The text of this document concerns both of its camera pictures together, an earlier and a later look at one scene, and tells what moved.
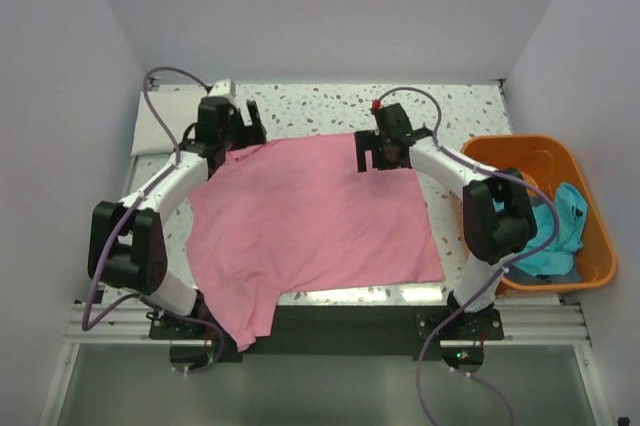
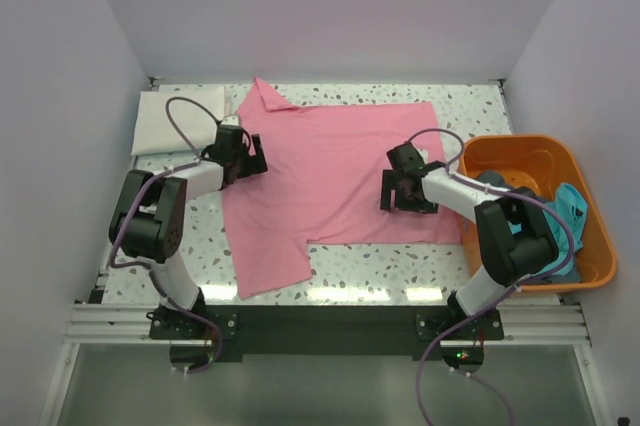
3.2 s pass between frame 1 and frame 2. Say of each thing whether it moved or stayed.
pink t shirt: moved
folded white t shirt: stayed
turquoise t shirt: stayed
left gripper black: moved
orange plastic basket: stayed
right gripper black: moved
